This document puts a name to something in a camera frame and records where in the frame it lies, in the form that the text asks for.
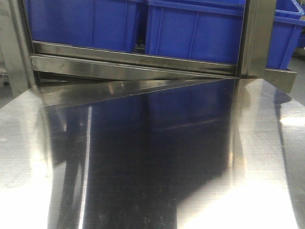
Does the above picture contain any stainless steel shelf rack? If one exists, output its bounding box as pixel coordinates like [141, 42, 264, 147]
[0, 0, 296, 96]

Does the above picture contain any blue plastic bin left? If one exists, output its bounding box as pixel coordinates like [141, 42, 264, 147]
[24, 0, 146, 52]

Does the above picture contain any blue plastic bin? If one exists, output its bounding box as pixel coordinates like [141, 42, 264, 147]
[24, 0, 146, 52]
[145, 0, 244, 64]
[266, 0, 305, 70]

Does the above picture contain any blue plastic bin middle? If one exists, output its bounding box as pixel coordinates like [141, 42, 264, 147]
[145, 0, 244, 64]

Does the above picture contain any blue plastic bin right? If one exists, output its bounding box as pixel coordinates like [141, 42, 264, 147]
[266, 0, 305, 70]

